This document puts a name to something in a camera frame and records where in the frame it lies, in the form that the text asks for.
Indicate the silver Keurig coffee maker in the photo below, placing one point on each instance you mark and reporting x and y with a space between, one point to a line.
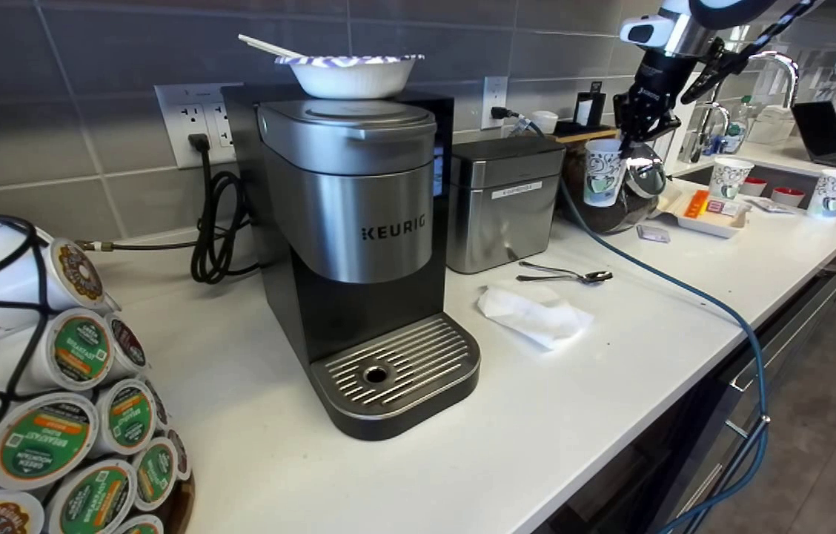
358 260

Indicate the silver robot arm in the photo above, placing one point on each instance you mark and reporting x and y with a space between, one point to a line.
687 58

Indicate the white wall outlet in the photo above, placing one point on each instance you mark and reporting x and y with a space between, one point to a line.
197 109

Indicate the white foam bowl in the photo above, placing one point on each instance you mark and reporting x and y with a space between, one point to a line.
355 79

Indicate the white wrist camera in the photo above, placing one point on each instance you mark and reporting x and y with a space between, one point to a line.
648 30

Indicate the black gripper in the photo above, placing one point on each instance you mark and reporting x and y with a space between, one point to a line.
644 110

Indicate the brown lid coffee pod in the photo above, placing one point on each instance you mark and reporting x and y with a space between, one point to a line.
57 274

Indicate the silver metal canister box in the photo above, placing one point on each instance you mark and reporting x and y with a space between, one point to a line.
503 201

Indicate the black laptop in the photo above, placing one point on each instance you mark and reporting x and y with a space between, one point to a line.
816 122

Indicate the patterned paper cup by sink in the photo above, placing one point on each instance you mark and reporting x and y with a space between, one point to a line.
826 196

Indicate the glass jar with chrome lid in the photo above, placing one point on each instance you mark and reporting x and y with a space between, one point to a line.
644 179

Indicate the crumpled white napkin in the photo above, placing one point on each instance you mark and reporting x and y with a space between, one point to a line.
534 312

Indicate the orange packet in food pack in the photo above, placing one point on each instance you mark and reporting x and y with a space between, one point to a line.
697 207

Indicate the green lid coffee pod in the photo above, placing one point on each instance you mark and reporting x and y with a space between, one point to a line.
125 416
92 500
71 351
155 472
45 437

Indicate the patterned paper cup middle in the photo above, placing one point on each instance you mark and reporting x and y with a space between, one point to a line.
727 177

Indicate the patterned paper coffee cup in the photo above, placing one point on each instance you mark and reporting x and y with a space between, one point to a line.
604 173

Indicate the white plastic spoon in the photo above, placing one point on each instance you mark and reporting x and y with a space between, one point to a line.
269 50

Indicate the chrome sink faucet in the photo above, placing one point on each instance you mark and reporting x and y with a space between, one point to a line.
727 128

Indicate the silver metal spoon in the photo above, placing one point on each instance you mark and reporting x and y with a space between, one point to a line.
549 268
596 277

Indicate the black wire pod carousel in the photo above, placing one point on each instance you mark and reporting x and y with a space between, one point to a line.
24 512

